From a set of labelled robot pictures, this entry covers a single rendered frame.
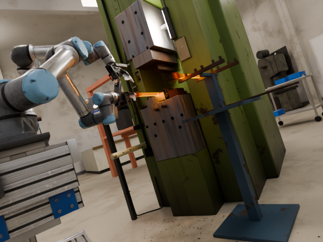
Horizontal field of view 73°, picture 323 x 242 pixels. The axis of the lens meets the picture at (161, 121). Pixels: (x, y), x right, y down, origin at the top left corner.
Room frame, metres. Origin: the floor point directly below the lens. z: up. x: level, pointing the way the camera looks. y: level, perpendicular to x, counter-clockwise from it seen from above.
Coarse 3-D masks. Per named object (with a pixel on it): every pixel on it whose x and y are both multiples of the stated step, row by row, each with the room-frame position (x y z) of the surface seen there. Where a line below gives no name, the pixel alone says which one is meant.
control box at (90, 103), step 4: (104, 92) 2.00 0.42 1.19; (92, 96) 2.03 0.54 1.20; (88, 100) 2.01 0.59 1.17; (88, 104) 1.99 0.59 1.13; (92, 104) 1.98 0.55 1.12; (112, 104) 1.91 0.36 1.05; (92, 108) 1.96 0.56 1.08; (96, 108) 1.94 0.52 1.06; (112, 108) 1.89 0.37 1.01; (116, 108) 1.96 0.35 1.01; (116, 112) 1.93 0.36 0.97; (116, 116) 1.90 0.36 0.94
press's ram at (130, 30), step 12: (132, 12) 1.77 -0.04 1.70; (144, 12) 1.72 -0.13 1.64; (156, 12) 1.89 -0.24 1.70; (120, 24) 1.86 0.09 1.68; (132, 24) 1.79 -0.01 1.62; (144, 24) 1.73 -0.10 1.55; (156, 24) 1.83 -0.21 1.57; (120, 36) 1.88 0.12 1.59; (132, 36) 1.81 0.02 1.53; (144, 36) 1.75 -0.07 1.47; (156, 36) 1.78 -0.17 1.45; (168, 36) 1.96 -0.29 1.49; (132, 48) 1.83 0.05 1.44; (144, 48) 1.77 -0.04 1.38; (156, 48) 1.80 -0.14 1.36; (168, 48) 1.90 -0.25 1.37; (132, 60) 1.91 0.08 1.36
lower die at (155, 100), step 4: (164, 92) 1.75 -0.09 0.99; (156, 96) 1.78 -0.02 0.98; (160, 96) 1.76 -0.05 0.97; (164, 96) 1.74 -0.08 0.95; (148, 100) 1.83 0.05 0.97; (152, 100) 1.81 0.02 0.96; (156, 100) 1.79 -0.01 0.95; (160, 100) 1.77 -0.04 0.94; (148, 104) 1.84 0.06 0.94; (152, 104) 1.82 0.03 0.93
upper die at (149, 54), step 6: (150, 48) 1.75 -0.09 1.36; (144, 54) 1.78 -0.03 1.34; (150, 54) 1.75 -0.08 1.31; (156, 54) 1.80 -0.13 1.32; (162, 54) 1.89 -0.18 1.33; (168, 54) 1.98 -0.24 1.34; (174, 54) 2.08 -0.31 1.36; (138, 60) 1.82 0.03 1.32; (144, 60) 1.79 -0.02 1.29; (150, 60) 1.76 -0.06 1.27; (156, 60) 1.81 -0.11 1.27; (162, 60) 1.86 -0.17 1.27; (168, 60) 1.95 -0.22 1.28; (174, 60) 2.05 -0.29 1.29; (138, 66) 1.83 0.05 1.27; (144, 66) 1.86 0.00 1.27
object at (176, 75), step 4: (168, 72) 1.22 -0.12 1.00; (172, 72) 1.25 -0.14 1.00; (168, 76) 1.23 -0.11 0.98; (172, 76) 1.25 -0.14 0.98; (176, 76) 1.28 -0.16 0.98; (180, 76) 1.30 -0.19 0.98; (184, 76) 1.34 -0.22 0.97; (196, 76) 1.45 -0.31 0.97; (168, 80) 1.23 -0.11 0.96; (172, 80) 1.27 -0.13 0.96
